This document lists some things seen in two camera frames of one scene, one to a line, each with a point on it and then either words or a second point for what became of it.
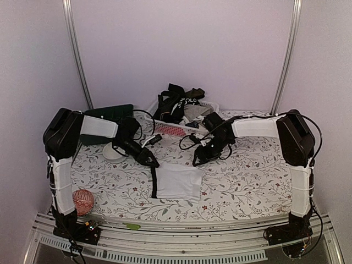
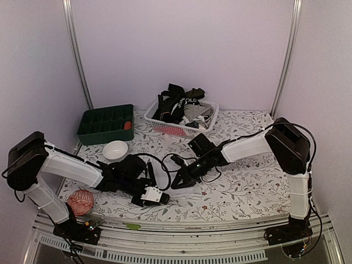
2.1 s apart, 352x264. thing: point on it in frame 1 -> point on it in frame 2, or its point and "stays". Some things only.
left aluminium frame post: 67,8 stays
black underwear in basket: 172,102 stays
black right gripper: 204,157 -> 186,180
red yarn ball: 83,201 stays
